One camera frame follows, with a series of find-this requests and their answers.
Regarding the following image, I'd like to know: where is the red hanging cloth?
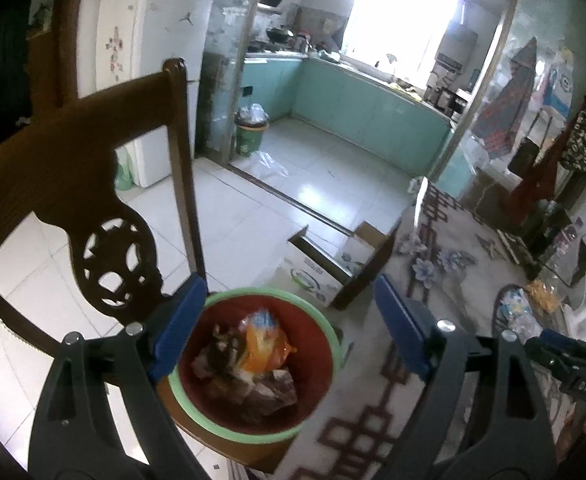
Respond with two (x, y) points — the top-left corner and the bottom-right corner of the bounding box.
(507, 125), (575, 207)

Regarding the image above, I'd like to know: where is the dark crumpled wrapper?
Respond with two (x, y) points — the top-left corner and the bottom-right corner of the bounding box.
(193, 324), (300, 417)

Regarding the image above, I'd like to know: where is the dark wooden chair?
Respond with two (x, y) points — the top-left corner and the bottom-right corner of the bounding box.
(0, 57), (210, 357)

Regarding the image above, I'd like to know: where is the clear bag of orange snacks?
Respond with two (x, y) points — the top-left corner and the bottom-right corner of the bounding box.
(524, 276), (565, 314)

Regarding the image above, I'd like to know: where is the plastic bottle with purple cap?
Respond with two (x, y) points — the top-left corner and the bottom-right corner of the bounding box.
(556, 216), (585, 262)

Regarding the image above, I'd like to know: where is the plaid hanging cloth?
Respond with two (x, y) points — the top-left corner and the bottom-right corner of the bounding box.
(472, 37), (540, 159)

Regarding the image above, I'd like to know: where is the white blue hanging bag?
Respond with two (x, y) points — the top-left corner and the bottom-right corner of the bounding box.
(542, 55), (575, 117)

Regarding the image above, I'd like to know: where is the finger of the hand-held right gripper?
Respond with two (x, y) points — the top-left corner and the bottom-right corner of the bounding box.
(523, 331), (586, 367)

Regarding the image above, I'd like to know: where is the green detergent bottle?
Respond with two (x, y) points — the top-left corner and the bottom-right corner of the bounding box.
(115, 150), (136, 192)

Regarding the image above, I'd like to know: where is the patterned hanging bag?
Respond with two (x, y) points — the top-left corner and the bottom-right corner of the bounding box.
(560, 107), (586, 172)

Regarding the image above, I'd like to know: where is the orange blue plastic wrapper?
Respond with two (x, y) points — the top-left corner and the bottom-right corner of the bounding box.
(237, 309), (299, 374)

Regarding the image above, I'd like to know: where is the red basin with green rim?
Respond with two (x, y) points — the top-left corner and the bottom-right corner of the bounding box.
(168, 287), (347, 447)

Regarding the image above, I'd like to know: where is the teal kitchen cabinet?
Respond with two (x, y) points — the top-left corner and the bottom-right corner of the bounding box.
(242, 52), (455, 177)

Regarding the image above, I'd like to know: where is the grey kitchen appliance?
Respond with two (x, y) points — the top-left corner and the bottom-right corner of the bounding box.
(435, 29), (480, 69)

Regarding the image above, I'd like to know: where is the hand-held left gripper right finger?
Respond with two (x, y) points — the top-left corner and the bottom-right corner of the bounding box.
(374, 273), (560, 480)

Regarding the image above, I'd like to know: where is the clear plastic bag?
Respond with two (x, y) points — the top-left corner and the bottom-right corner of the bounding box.
(249, 151), (292, 180)

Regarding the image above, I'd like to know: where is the green trash bin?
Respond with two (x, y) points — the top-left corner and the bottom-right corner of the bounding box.
(233, 102), (270, 159)

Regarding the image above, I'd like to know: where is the white refrigerator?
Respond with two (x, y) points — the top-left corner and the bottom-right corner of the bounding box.
(75, 0), (224, 189)

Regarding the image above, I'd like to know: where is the open cardboard box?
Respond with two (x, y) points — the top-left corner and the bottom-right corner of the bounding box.
(280, 221), (402, 311)

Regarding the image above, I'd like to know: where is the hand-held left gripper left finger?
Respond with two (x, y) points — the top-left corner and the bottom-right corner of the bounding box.
(27, 273), (210, 480)

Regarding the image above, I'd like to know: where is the black flat device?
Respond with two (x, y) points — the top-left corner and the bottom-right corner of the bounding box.
(494, 229), (540, 264)

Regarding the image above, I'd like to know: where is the blue white plastic packet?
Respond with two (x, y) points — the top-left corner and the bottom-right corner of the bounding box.
(500, 287), (529, 319)

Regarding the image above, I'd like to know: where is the black hanging bag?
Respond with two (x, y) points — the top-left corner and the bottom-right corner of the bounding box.
(507, 137), (537, 175)

